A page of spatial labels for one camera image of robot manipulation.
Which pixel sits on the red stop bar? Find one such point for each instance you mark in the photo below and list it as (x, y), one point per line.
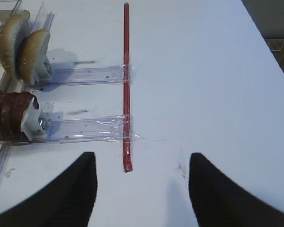
(127, 164)

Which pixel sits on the clear patty pusher rail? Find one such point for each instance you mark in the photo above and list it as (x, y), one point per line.
(109, 128)

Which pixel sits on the white bun top pusher block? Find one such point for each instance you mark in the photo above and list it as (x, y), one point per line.
(43, 71)

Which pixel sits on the large sesame bun top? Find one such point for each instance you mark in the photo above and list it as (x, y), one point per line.
(12, 34)

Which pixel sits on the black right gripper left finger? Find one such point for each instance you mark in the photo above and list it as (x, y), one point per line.
(67, 201)

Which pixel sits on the stack of meat patties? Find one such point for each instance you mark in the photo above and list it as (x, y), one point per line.
(12, 108)

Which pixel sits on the small sesame bun top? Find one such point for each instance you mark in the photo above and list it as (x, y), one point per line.
(34, 45)

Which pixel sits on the clear bun top pusher rail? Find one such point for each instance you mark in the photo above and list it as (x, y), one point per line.
(87, 76)

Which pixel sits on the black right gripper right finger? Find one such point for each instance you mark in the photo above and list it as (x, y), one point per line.
(218, 201)

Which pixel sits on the white patty pusher block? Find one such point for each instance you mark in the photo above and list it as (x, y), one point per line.
(34, 123)

